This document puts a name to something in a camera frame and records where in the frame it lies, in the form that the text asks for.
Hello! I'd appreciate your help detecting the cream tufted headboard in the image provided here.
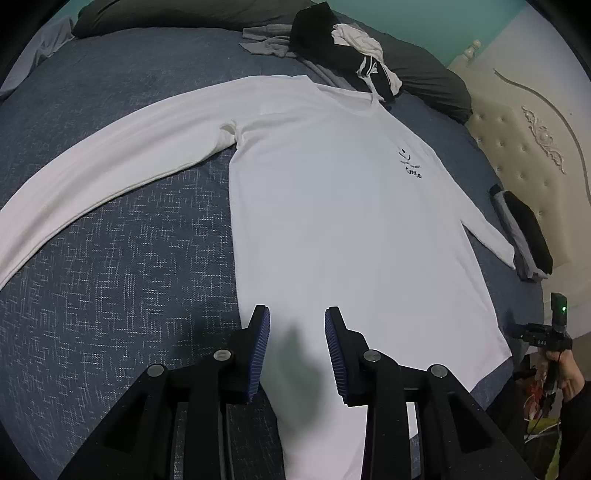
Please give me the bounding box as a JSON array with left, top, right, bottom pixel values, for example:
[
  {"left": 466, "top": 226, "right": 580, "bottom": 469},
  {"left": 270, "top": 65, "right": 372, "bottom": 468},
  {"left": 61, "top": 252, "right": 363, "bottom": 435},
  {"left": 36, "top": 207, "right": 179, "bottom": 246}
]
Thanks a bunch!
[{"left": 448, "top": 39, "right": 591, "bottom": 278}]

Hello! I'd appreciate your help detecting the light lavender blanket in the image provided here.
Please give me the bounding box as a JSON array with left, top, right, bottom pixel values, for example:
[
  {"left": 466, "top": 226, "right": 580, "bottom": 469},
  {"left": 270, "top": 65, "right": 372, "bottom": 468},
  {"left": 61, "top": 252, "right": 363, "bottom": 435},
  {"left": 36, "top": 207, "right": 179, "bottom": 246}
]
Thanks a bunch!
[{"left": 0, "top": 17, "right": 77, "bottom": 100}]

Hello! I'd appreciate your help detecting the white long-sleeve shirt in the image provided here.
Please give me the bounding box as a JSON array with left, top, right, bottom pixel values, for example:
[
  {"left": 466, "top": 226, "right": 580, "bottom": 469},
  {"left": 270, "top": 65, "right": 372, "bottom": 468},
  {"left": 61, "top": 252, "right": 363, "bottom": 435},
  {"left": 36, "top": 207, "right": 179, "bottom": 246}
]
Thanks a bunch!
[{"left": 0, "top": 75, "right": 516, "bottom": 480}]

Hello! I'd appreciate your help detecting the person's right forearm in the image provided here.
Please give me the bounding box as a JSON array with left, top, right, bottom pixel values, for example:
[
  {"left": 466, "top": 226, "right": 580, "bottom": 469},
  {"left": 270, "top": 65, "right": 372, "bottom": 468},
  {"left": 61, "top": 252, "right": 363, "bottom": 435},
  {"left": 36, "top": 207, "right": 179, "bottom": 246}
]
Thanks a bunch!
[{"left": 556, "top": 378, "right": 591, "bottom": 480}]

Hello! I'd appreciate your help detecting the dark grey bolster pillow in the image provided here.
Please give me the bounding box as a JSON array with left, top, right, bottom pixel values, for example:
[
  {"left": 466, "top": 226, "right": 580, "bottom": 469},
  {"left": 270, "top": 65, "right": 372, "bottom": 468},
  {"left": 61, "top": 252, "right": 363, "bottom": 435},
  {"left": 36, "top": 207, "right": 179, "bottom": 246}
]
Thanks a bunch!
[{"left": 71, "top": 0, "right": 472, "bottom": 124}]

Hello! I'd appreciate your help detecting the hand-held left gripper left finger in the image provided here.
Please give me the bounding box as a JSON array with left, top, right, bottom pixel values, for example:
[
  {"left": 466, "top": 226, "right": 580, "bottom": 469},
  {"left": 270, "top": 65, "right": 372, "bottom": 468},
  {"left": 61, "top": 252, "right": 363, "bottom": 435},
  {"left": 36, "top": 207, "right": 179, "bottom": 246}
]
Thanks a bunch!
[{"left": 58, "top": 305, "right": 271, "bottom": 480}]

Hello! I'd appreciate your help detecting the crumpled white garment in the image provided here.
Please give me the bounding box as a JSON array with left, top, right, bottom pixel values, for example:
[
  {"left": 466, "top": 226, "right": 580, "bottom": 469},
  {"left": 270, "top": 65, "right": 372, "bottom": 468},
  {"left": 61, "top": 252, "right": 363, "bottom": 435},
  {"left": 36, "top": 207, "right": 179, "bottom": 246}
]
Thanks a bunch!
[{"left": 331, "top": 23, "right": 385, "bottom": 61}]

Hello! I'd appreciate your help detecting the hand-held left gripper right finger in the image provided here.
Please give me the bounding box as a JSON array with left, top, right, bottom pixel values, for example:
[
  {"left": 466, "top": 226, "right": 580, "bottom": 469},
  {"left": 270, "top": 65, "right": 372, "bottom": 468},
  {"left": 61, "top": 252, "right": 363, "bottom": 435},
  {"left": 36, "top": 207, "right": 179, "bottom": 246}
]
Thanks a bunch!
[{"left": 324, "top": 306, "right": 536, "bottom": 480}]

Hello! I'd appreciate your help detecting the blue patterned bedspread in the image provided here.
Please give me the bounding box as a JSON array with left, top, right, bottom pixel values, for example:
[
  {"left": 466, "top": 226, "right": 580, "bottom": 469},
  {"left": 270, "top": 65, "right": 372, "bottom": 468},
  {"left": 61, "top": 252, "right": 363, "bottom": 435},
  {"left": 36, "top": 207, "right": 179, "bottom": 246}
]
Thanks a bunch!
[{"left": 0, "top": 25, "right": 546, "bottom": 480}]

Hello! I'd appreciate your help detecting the person's right hand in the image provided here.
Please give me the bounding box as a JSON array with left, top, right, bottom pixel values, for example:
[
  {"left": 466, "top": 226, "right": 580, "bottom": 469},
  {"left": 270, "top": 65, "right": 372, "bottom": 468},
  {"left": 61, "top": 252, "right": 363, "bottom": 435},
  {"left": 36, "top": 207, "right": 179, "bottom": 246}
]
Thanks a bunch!
[{"left": 536, "top": 351, "right": 587, "bottom": 402}]

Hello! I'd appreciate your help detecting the folded black garment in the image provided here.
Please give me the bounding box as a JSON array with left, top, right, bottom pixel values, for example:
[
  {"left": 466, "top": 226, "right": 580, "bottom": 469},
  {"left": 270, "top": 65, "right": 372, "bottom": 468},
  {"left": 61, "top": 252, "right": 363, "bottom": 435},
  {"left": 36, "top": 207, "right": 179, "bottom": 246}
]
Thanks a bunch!
[{"left": 489, "top": 184, "right": 554, "bottom": 277}]

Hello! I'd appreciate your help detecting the crumpled black garment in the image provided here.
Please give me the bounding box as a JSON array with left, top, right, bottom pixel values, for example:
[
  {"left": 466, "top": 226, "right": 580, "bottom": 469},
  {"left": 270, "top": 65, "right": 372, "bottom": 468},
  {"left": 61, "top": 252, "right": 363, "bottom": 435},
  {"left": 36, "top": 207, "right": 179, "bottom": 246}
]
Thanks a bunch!
[{"left": 288, "top": 2, "right": 402, "bottom": 102}]

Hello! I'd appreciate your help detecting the crumpled grey garment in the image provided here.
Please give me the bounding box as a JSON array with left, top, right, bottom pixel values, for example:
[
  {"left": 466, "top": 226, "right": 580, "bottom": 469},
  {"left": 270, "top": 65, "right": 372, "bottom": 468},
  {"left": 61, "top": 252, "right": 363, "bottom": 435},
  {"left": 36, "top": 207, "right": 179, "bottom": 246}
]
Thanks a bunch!
[{"left": 239, "top": 23, "right": 370, "bottom": 93}]

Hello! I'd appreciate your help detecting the stack of folded clothes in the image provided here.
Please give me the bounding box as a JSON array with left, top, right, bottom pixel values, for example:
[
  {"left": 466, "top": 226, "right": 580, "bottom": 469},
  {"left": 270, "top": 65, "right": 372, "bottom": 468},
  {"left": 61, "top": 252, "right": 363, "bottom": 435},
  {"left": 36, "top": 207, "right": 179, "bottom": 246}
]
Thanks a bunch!
[{"left": 492, "top": 191, "right": 550, "bottom": 282}]

